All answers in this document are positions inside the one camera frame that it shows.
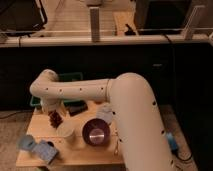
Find dark red grape bunch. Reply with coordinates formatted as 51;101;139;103
48;111;63;129

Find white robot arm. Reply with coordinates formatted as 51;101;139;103
29;69;176;171

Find purple bowl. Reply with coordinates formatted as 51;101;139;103
82;118;110;146

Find dark sponge block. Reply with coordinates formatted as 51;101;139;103
68;102;88;116

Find white paper cup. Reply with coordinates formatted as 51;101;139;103
56;121;75;142

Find green plastic tray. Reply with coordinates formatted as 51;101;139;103
30;72;83;107

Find light blue cloth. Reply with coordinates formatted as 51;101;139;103
96;103;113;124

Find blue grey cup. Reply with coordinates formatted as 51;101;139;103
18;135;36;151

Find black monitor left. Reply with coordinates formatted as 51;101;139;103
0;0;48;32

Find black monitor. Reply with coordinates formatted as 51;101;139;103
134;0;191;35
0;0;48;32

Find black monitor right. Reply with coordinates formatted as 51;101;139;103
134;0;191;35

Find grey vertical post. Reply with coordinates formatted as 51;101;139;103
89;7;100;42

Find black cable on floor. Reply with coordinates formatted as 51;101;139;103
173;151;194;171

